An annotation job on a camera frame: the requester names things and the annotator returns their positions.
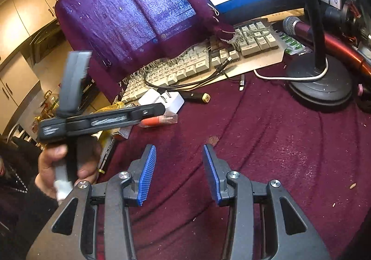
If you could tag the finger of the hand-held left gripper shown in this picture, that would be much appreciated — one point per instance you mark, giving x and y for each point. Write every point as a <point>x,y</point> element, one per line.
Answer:
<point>147,113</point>

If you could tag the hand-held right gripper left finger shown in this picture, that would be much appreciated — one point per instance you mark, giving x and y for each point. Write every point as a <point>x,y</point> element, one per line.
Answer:
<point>146,175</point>

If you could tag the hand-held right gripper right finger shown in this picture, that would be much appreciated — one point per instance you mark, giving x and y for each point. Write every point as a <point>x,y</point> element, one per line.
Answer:
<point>213,175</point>

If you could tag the red item clear package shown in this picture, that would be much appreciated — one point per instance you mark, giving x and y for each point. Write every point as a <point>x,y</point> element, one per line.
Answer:
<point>150,122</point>

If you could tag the grey carton red end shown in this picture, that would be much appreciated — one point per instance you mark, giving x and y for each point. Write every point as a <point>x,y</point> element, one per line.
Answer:
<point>123,132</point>

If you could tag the person's left forearm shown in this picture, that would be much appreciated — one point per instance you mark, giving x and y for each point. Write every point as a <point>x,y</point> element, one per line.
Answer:
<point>32,213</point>

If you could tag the person's left hand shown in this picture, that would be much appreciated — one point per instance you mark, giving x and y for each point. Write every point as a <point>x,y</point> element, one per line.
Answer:
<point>87,158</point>

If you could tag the white flat box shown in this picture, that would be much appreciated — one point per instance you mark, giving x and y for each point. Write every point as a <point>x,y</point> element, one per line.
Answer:
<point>147,97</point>

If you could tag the white charger plug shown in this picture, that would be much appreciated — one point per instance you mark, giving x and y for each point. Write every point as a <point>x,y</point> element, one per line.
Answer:
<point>174,104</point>

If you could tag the assorted condiment bottles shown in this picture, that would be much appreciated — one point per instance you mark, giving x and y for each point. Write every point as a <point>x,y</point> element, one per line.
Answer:
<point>47,106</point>

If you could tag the beige keyboard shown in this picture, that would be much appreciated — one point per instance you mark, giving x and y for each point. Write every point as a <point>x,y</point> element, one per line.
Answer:
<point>197,65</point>

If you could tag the range hood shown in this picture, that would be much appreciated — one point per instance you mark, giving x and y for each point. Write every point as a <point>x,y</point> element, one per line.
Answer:
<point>46,42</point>

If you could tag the silver usb plug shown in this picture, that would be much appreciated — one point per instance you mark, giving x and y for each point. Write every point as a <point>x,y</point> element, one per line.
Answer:
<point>242,83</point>

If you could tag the cream kitchen cabinets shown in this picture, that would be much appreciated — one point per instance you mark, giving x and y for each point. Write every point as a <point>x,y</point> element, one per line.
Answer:
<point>17,45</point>

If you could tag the purple cloth over monitor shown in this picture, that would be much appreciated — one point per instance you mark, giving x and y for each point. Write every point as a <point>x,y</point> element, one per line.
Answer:
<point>130,10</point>

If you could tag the black desk stand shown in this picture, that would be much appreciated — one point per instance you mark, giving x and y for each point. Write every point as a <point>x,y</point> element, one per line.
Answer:
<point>318,88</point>

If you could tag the green pill blister pack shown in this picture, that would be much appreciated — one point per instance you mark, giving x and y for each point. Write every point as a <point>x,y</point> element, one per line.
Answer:
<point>292,45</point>

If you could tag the red microphone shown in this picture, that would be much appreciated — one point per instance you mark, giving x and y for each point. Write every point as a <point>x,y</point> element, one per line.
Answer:
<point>292,25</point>

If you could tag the black round device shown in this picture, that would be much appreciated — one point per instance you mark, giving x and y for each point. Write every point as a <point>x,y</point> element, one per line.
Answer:
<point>336,16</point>

